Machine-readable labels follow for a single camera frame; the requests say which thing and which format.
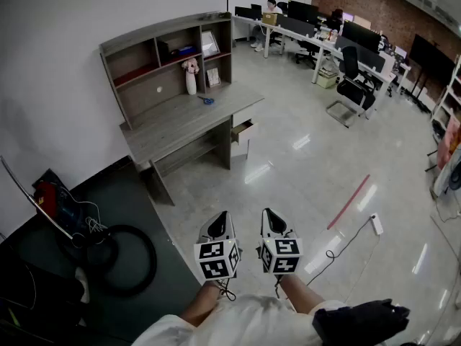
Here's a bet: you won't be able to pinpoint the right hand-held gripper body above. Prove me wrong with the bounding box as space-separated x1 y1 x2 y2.
257 233 303 275

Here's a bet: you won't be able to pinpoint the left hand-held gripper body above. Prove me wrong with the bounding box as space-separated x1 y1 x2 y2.
193 236 242 283

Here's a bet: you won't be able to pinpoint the white drawer with brown interior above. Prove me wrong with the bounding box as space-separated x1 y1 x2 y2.
230 119 259 146

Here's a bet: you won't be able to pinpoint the person's right forearm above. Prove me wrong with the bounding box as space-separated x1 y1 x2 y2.
279 274 325 315

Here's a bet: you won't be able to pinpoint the person's left forearm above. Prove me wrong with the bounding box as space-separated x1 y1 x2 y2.
179 281 226 327

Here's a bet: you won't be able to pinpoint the grey wooden desk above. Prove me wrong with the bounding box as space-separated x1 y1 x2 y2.
118 84 266 207

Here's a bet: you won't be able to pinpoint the tree print desk calendar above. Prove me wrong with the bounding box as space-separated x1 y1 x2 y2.
205 66 221 88

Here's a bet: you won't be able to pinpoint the black swivel office chair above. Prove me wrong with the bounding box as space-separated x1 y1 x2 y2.
295 40 321 68

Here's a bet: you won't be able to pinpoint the long white office desk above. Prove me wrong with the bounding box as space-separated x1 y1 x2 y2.
232 14 411 93

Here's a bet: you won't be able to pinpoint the dark desk partition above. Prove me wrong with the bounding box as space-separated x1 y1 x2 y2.
276 14 316 37
334 35 386 71

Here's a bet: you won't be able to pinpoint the person's white shirt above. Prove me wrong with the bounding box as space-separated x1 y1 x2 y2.
131 293 346 346

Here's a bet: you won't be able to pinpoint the black rubber hoop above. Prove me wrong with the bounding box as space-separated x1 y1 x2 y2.
77 224 158 297

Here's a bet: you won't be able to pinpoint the red floor tape strip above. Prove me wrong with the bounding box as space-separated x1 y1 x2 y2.
326 174 371 230

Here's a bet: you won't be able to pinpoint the dark grey floor mat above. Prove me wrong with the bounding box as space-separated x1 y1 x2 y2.
0 155 202 346

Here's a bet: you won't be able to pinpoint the white power strip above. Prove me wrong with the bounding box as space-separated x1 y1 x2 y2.
370 213 385 236

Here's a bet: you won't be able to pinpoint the black bag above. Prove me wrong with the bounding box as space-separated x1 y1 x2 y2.
311 298 411 346

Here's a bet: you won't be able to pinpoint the white ceramic vase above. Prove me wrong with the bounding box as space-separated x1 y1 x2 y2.
185 71 198 96

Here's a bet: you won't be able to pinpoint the pale green storage box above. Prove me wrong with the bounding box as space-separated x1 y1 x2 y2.
315 66 339 89

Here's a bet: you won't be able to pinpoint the black cantilever chair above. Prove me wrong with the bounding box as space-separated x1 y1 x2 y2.
326 45 377 128

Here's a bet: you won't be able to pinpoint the pink flower bouquet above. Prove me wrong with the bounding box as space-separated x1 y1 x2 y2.
181 58 202 75

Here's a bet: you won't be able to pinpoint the red tool bag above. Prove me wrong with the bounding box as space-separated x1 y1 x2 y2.
32 169 86 226

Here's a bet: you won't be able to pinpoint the white floor fan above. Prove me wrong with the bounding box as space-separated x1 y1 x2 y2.
431 146 461 208

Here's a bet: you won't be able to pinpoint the metal rod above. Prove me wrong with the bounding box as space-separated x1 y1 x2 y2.
0 156 79 243

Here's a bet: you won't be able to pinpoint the framed deer picture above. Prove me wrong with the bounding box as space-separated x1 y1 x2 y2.
200 30 220 58

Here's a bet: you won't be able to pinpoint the pink hanging cloth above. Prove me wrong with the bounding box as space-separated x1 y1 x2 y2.
436 115 461 171

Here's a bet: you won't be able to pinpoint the wide black monitor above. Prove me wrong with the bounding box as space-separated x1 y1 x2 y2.
341 20 382 52

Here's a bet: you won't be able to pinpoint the white metal shelf rack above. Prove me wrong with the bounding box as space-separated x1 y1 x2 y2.
430 54 461 143

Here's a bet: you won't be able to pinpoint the large black monitor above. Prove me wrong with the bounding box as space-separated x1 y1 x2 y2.
287 0 320 25

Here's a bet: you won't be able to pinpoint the large black television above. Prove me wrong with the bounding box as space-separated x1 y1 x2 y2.
410 33 457 100

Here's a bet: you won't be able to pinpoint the black power cable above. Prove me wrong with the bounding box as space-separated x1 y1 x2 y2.
305 216 374 286

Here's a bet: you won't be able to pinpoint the tangled white cables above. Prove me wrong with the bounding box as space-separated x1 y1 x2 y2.
84 216 109 236

